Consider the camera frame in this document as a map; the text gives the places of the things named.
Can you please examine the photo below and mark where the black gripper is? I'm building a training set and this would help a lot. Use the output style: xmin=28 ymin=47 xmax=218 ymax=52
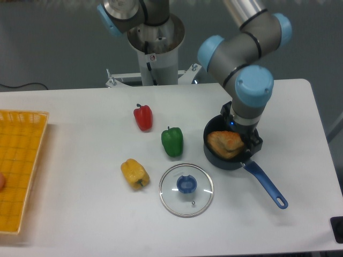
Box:
xmin=220 ymin=101 xmax=263 ymax=158

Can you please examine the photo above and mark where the golden triangle bread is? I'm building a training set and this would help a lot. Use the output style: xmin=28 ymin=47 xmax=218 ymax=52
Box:
xmin=206 ymin=131 xmax=245 ymax=160

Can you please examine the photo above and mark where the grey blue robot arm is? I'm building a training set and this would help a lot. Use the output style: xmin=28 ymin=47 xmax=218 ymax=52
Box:
xmin=97 ymin=1 xmax=292 ymax=152

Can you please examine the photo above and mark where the glass lid blue knob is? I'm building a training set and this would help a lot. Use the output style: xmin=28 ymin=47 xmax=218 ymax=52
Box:
xmin=159 ymin=163 xmax=214 ymax=218

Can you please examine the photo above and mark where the green bell pepper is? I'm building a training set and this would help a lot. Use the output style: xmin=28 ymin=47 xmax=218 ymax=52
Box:
xmin=161 ymin=127 xmax=183 ymax=157

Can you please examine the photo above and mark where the black device at table edge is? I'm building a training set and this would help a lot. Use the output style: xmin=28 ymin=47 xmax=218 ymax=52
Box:
xmin=330 ymin=216 xmax=343 ymax=244

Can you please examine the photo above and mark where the red bell pepper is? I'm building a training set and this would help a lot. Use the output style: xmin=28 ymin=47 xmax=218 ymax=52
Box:
xmin=133 ymin=103 xmax=153 ymax=132

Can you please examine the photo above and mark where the yellow bell pepper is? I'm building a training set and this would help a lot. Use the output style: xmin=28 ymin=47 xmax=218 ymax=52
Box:
xmin=121 ymin=158 xmax=150 ymax=190

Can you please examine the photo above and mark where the yellow woven basket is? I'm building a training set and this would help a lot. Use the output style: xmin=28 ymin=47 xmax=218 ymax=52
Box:
xmin=1 ymin=110 xmax=49 ymax=235

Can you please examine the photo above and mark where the dark pan blue handle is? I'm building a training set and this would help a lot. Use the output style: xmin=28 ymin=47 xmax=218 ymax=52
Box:
xmin=203 ymin=115 xmax=288 ymax=209

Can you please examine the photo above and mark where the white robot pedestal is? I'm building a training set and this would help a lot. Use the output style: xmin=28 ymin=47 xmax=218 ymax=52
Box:
xmin=106 ymin=14 xmax=202 ymax=88

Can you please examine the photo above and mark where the black cable on floor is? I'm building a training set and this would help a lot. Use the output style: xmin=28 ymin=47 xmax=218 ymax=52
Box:
xmin=0 ymin=82 xmax=49 ymax=90

